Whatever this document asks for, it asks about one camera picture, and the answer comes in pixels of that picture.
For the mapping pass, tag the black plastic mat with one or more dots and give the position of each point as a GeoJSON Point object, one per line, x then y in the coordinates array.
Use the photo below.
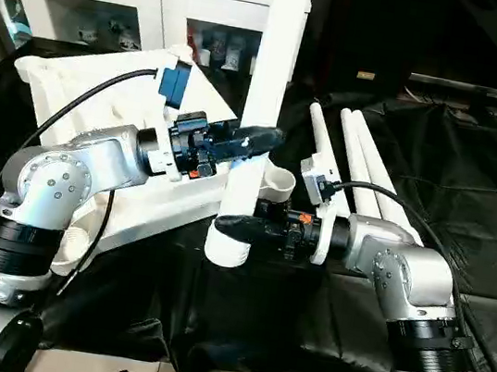
{"type": "Point", "coordinates": [474, 182]}

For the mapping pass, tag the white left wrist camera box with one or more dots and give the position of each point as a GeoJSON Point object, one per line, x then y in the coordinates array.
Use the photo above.
{"type": "Point", "coordinates": [171, 90]}

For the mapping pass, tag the small white cup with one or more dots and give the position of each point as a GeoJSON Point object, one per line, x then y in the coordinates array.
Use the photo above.
{"type": "Point", "coordinates": [203, 56]}
{"type": "Point", "coordinates": [234, 59]}

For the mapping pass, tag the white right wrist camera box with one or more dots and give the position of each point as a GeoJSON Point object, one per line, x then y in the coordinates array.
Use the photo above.
{"type": "Point", "coordinates": [320, 180]}

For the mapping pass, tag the white plastic table leg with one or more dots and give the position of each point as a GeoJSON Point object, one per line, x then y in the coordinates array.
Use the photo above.
{"type": "Point", "coordinates": [377, 168]}
{"type": "Point", "coordinates": [268, 86]}
{"type": "Point", "coordinates": [358, 156]}
{"type": "Point", "coordinates": [323, 141]}

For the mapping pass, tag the small yellow tag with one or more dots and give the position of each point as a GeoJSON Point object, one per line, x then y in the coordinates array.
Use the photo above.
{"type": "Point", "coordinates": [366, 74]}

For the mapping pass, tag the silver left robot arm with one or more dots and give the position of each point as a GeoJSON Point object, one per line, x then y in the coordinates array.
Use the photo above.
{"type": "Point", "coordinates": [52, 185]}

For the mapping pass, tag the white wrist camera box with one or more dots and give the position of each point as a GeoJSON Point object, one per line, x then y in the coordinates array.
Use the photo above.
{"type": "Point", "coordinates": [320, 180]}
{"type": "Point", "coordinates": [171, 90]}

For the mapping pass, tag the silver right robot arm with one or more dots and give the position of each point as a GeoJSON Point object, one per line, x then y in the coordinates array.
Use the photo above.
{"type": "Point", "coordinates": [413, 276]}

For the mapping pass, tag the white plastic table top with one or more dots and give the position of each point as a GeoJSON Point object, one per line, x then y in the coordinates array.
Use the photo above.
{"type": "Point", "coordinates": [102, 99]}

